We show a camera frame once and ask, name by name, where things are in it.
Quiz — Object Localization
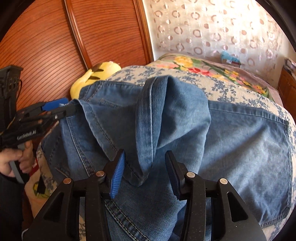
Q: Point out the blue denim pants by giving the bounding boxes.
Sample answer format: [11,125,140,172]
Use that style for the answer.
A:
[41,75,293,241]

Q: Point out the person's left hand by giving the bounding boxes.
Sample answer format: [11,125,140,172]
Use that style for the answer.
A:
[0,141,35,177]

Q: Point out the yellow plush toy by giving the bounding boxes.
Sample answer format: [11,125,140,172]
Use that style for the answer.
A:
[70,61,121,99]

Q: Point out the wooden wardrobe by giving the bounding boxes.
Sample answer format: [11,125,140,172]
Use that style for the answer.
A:
[1,1,154,108]

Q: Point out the blue floral white quilt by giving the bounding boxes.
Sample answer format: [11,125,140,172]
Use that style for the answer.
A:
[36,65,296,241]

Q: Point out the colourful floral bed sheet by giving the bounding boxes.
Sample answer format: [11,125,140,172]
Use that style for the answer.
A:
[148,53,283,106]

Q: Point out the wooden sideboard cabinet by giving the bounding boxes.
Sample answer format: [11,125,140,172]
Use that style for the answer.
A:
[277,66,296,119]

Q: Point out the teal item on box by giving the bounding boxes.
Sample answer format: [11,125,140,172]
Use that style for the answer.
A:
[220,51,241,67]

